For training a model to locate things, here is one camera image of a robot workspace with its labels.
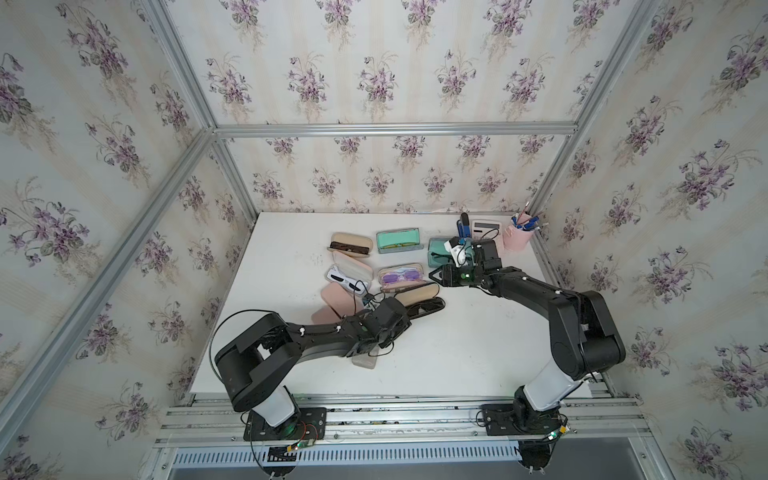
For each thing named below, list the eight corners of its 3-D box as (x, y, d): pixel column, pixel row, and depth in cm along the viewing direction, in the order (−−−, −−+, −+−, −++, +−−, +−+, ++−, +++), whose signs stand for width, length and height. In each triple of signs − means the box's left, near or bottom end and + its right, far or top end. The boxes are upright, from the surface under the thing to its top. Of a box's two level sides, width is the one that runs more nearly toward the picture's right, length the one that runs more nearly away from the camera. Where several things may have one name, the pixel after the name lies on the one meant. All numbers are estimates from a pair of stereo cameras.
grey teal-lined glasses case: (377, 257, 108) (377, 250, 105) (376, 235, 115) (376, 229, 112) (422, 255, 109) (423, 248, 106) (418, 233, 116) (419, 227, 113)
